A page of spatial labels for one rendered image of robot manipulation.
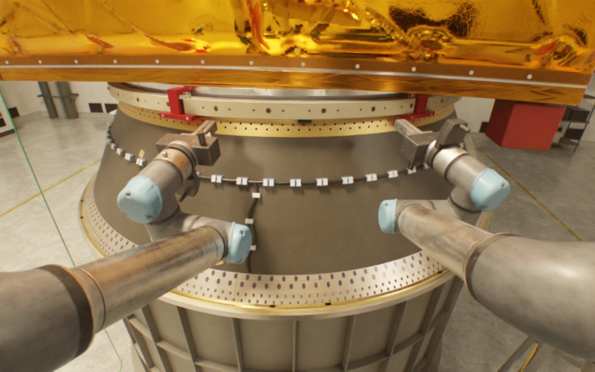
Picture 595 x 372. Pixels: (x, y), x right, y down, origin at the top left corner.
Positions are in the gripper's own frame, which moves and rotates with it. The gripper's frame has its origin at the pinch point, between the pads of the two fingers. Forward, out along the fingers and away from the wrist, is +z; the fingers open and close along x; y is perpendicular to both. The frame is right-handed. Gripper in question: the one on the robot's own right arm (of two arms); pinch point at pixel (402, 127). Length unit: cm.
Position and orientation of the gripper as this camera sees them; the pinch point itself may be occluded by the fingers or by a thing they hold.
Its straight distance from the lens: 85.3
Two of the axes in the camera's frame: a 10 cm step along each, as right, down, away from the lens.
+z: -3.4, -5.9, 7.3
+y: -0.8, 7.9, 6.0
